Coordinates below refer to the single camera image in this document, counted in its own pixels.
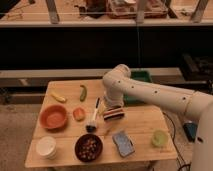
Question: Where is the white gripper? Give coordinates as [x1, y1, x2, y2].
[104, 91, 124, 108]

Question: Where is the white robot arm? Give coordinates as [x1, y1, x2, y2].
[102, 64, 213, 171]

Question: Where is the green plastic tray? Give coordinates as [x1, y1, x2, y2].
[124, 71, 152, 105]

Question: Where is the striped brown block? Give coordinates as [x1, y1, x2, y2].
[103, 108, 125, 121]

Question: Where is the yellow stick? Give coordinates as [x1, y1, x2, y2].
[103, 126, 111, 138]

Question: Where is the black and white brush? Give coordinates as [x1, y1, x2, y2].
[86, 98, 100, 133]

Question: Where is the orange tomato toy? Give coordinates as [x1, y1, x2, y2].
[73, 107, 86, 121]

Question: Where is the blue sponge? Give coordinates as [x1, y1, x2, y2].
[112, 131, 135, 157]

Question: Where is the yellow banana toy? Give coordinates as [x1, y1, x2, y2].
[51, 93, 67, 103]

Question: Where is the dark bowl with beans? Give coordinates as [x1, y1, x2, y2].
[75, 134, 103, 162]

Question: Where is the green cup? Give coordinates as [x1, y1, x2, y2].
[151, 130, 168, 148]

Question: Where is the orange bowl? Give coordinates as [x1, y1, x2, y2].
[39, 105, 68, 130]

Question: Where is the black foot pedal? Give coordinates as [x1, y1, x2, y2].
[183, 122, 197, 142]

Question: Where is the white cup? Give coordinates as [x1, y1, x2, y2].
[36, 136, 57, 159]

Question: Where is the black cable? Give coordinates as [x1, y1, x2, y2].
[163, 111, 192, 171]

